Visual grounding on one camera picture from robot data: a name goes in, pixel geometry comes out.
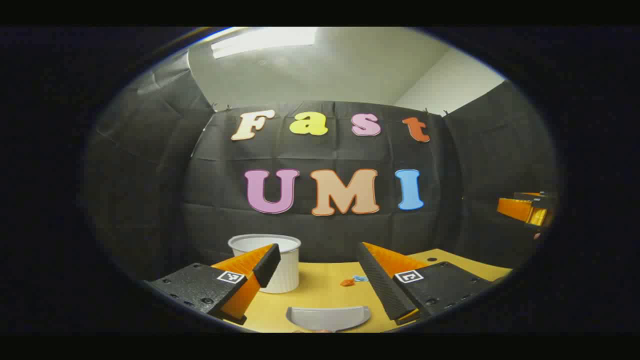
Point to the blue paper scrap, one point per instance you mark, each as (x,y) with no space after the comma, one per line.
(360,278)

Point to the orange paper scrap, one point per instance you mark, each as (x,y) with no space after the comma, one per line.
(347,282)

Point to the white ribbed garbage bin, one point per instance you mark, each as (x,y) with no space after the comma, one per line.
(286,272)

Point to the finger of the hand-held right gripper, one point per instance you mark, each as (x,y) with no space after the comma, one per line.
(515,209)

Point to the black backdrop cloth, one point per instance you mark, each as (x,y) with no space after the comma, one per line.
(325,150)

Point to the grey plastic dustpan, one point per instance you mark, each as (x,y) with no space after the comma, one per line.
(327,317)

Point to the wooden desktop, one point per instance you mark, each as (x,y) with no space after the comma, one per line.
(320,295)

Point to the ceiling light panel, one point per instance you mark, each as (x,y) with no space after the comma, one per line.
(262,40)

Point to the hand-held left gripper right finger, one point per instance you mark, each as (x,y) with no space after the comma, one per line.
(382,287)

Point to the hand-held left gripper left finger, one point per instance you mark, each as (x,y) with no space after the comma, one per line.
(200,287)

